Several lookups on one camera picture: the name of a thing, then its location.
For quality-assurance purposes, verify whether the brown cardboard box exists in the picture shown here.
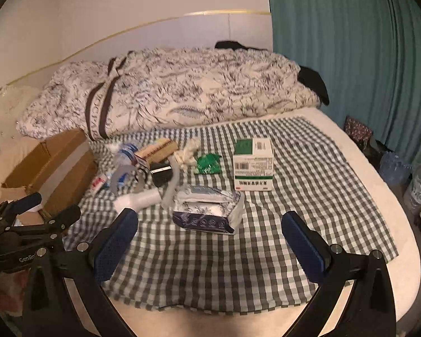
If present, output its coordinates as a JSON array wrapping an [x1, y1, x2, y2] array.
[[1, 128, 99, 236]]

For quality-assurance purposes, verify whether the crumpled cream tissue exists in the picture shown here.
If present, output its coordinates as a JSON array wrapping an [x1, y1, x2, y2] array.
[[173, 138, 201, 170]]

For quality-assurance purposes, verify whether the blue and white packet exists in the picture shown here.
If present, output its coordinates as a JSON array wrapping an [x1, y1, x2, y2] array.
[[105, 172, 127, 187]]

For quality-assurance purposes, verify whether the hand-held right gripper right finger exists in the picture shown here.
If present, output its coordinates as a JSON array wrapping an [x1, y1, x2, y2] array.
[[281, 211, 397, 337]]

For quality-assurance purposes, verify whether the green checkered cloth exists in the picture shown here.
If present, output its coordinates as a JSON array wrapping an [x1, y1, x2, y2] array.
[[61, 116, 400, 315]]

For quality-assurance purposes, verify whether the grey curved strip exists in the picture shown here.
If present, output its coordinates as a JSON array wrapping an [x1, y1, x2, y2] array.
[[109, 166, 151, 194]]

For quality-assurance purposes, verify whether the small black box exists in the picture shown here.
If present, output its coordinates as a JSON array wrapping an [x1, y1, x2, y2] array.
[[150, 160, 175, 187]]

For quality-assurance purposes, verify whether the clear bag of white items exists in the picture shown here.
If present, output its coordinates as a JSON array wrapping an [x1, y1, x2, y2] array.
[[171, 184, 246, 235]]

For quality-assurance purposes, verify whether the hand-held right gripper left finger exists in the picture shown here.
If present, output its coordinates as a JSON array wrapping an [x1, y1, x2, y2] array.
[[21, 208, 139, 337]]

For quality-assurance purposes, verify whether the white headboard with gold trim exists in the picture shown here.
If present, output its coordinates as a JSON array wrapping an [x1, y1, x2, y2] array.
[[0, 9, 272, 99]]

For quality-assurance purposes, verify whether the floral printed duvet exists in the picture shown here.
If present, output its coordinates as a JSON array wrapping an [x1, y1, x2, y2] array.
[[17, 47, 320, 140]]

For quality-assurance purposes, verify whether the floral bag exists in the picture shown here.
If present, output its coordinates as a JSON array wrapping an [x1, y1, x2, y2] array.
[[343, 116, 374, 148]]

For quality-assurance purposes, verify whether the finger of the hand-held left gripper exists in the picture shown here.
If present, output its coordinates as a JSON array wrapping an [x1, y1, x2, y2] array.
[[6, 205, 81, 245], [0, 192, 43, 224]]

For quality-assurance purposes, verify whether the black garment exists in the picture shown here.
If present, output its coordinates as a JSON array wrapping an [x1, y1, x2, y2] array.
[[215, 40, 268, 51], [298, 65, 330, 106]]

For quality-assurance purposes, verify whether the crushed clear plastic bottle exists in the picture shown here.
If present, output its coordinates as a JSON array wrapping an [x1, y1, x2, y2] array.
[[113, 142, 141, 169]]

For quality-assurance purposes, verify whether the small white crumpled tissue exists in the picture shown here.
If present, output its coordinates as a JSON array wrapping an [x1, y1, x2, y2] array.
[[104, 140, 124, 156]]

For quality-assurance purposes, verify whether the teal curtain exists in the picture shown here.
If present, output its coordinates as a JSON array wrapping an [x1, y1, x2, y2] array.
[[265, 0, 421, 169]]

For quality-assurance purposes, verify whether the green foil packet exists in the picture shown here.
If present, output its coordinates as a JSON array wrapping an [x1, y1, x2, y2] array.
[[194, 154, 221, 175]]

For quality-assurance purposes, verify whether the beige striped carton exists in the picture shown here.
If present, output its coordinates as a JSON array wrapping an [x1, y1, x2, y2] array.
[[134, 138, 179, 168]]

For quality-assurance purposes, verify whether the red and white sachet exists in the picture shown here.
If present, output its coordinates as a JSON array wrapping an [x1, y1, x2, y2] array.
[[90, 176, 108, 193]]

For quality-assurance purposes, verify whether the white and green medicine box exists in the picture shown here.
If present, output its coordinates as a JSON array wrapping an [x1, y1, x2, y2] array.
[[232, 138, 275, 193]]

